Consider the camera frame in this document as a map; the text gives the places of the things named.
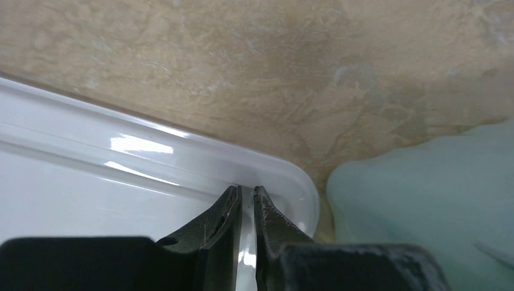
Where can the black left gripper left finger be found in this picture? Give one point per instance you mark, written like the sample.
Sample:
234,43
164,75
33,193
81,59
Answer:
201,255

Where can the white plastic bin lid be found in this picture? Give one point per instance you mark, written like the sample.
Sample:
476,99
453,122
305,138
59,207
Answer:
70,168

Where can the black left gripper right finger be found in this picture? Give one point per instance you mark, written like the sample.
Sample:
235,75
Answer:
288,259

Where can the mint green plastic bin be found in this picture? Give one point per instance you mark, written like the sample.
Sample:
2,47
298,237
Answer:
453,195

